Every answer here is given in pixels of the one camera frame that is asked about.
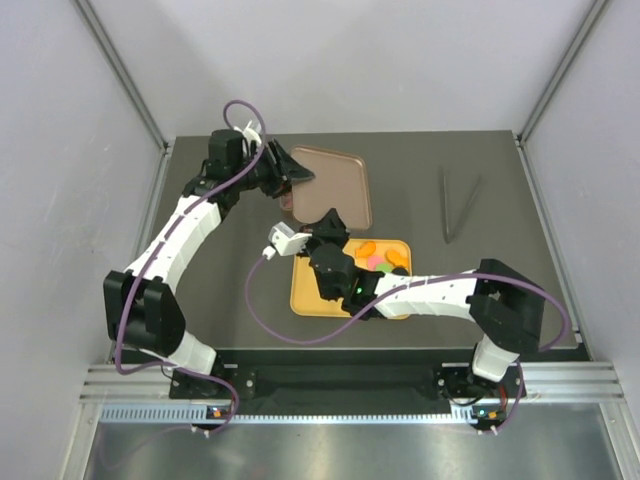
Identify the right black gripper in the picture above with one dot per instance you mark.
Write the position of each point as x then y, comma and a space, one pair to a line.
331, 227

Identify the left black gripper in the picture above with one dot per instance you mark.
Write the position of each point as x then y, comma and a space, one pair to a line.
284, 172

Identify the brown cookie tin box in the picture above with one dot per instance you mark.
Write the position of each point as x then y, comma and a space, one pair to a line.
286, 205

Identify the brown tin lid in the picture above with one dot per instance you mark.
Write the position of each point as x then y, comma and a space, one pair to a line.
340, 182

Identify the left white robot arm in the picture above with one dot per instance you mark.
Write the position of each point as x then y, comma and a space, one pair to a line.
140, 304

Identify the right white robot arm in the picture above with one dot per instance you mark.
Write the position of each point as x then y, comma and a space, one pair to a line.
506, 306

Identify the orange fish cookie upper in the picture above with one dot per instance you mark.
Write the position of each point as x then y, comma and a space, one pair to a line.
366, 250

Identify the orange fish cookie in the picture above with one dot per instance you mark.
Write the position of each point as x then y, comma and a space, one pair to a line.
366, 250
397, 259

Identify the pink cookie middle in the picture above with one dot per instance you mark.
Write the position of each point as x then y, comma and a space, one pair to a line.
374, 261

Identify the yellow tray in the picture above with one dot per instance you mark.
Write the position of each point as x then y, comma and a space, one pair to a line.
305, 298

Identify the green cookie lower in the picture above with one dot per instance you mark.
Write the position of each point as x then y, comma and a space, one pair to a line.
384, 267

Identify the orange fish cookie right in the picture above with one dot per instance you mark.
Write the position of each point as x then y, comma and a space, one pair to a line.
397, 259

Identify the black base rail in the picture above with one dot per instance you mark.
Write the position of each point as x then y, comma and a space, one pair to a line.
353, 384

